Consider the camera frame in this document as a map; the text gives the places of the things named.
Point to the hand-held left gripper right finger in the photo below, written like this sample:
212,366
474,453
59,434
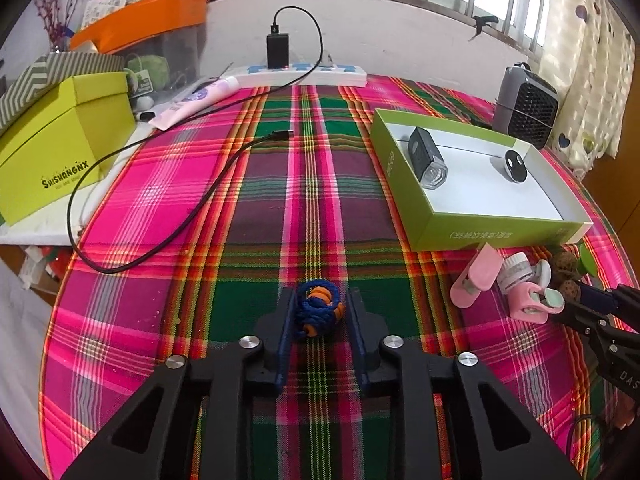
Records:
359,332

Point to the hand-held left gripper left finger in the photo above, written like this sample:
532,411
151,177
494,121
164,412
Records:
285,332

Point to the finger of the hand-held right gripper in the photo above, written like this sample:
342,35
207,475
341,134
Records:
597,299
600,330

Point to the brown walnut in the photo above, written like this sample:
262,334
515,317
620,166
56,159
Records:
569,290
564,264

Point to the pink clip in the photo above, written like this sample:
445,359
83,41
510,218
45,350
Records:
527,305
475,280

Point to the green cardboard box tray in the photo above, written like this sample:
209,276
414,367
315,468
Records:
450,232

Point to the small white jar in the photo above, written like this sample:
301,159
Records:
515,275

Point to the plaid tablecloth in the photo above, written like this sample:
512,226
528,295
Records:
300,210

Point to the black round disc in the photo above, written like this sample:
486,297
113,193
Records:
515,165

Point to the black bike light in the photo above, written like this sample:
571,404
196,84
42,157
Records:
425,160

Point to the grey fan heater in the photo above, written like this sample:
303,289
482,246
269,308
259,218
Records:
525,105

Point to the patterned curtain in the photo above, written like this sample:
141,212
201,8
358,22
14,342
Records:
590,60

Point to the white pink tube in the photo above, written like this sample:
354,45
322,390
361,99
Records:
190,100

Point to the white power strip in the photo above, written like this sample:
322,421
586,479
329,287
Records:
340,76

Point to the tiny white ball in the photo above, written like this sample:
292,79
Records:
145,103

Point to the yellow-green box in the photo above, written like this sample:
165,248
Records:
60,150

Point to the orange-lidded plastic container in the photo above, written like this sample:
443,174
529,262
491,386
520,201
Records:
150,15

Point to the chevron-patterned box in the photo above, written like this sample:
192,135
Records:
45,72

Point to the dried flower branches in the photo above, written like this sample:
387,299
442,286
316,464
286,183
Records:
57,15

